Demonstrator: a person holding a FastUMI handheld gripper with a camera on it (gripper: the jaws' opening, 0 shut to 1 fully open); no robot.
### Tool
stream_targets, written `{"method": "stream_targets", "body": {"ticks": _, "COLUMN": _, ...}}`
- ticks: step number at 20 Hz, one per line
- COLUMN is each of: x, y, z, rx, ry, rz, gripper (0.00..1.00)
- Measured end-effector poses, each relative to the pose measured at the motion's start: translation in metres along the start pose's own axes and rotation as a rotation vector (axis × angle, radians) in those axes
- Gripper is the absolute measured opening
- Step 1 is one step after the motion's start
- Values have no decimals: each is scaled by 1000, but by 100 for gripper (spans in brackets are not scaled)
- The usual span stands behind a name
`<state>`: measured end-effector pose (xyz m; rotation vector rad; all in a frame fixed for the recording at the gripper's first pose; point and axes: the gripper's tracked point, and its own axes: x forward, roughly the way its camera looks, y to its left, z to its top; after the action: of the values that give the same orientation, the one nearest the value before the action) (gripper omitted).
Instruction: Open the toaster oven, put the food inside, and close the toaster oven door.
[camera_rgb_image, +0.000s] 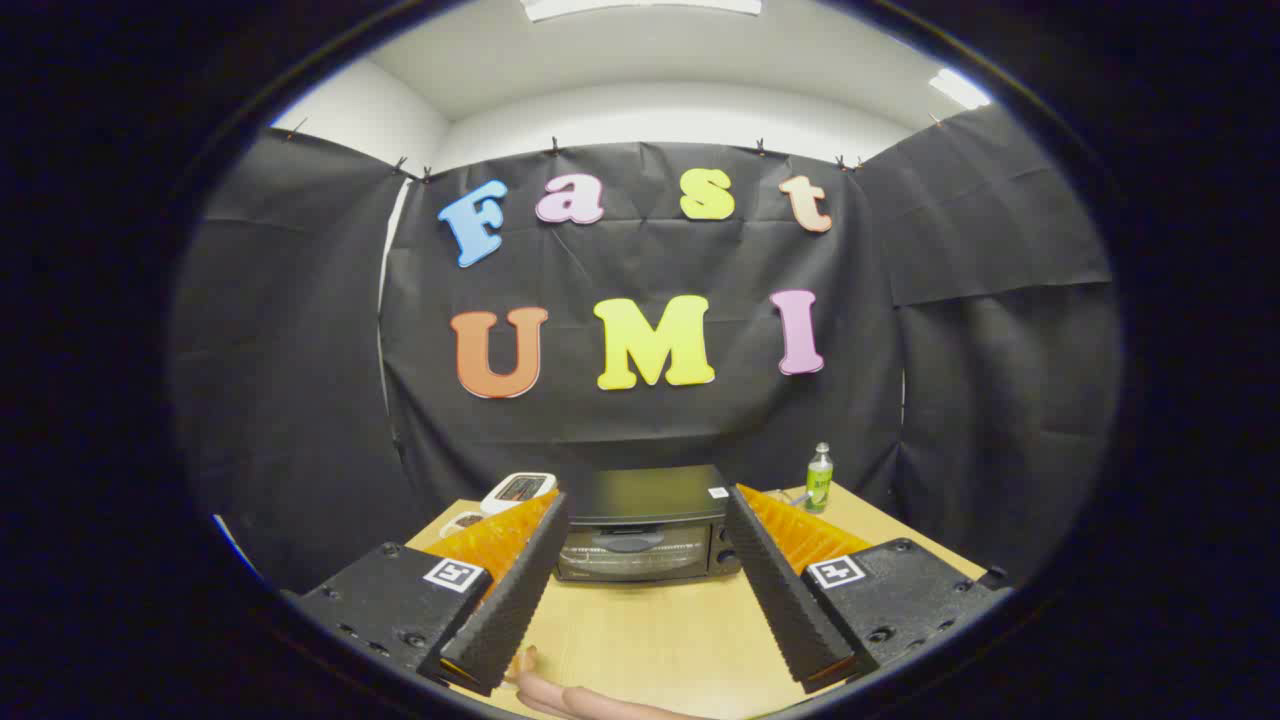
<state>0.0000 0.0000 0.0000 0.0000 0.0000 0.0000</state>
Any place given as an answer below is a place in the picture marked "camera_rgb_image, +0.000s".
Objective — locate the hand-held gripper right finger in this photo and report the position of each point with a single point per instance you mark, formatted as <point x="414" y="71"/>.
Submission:
<point x="775" y="590"/>

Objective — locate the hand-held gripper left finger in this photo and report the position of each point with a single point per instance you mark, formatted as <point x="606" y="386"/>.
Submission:
<point x="520" y="590"/>

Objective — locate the black toaster oven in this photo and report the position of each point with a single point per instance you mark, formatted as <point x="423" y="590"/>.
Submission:
<point x="645" y="495"/>

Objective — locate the white pop-up toaster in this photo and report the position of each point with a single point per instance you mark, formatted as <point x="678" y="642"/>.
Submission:
<point x="515" y="490"/>

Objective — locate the small white dish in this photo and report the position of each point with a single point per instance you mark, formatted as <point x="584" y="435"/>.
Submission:
<point x="462" y="522"/>

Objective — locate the glass jar with striped straw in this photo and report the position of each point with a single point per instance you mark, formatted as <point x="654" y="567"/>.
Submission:
<point x="790" y="496"/>

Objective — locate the green label plastic bottle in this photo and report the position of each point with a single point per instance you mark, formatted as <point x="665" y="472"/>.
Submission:
<point x="819" y="480"/>

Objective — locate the small ceiling light panel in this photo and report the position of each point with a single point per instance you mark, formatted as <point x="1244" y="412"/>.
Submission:
<point x="958" y="88"/>

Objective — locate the long ceiling light panel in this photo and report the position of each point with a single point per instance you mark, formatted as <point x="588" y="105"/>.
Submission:
<point x="640" y="6"/>

